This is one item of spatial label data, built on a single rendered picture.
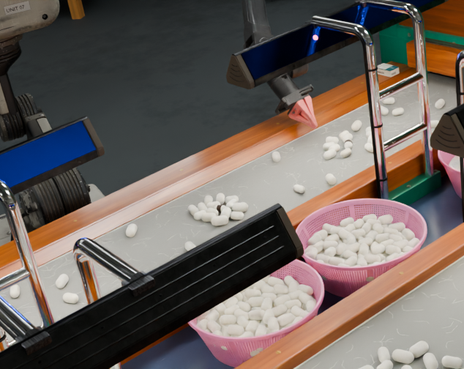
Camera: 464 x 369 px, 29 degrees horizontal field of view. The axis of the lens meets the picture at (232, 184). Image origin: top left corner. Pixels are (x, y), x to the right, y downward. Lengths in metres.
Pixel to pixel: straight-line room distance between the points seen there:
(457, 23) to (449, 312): 1.06
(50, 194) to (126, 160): 1.98
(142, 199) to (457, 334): 0.86
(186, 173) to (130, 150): 2.11
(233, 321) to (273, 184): 0.53
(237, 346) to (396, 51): 1.30
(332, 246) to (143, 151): 2.49
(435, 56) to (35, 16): 1.05
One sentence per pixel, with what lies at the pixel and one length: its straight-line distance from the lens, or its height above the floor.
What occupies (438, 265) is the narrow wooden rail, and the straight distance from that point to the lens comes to 1.73.
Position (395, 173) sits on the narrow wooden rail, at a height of 0.75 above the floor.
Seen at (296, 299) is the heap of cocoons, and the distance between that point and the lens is 1.71.
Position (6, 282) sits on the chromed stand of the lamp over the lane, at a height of 0.97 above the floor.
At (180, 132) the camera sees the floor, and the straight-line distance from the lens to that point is 4.36.
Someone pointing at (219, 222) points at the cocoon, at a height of 0.75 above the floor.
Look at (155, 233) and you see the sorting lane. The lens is 2.00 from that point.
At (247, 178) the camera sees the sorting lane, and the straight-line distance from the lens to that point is 2.16.
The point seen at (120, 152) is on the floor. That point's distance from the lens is 4.29.
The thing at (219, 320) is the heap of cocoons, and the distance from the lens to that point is 1.68.
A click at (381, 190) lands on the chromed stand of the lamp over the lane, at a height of 0.74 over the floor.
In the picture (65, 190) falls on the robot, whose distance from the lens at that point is 2.24.
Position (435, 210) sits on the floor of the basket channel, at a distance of 2.06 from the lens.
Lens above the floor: 1.71
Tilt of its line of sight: 27 degrees down
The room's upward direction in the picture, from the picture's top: 10 degrees counter-clockwise
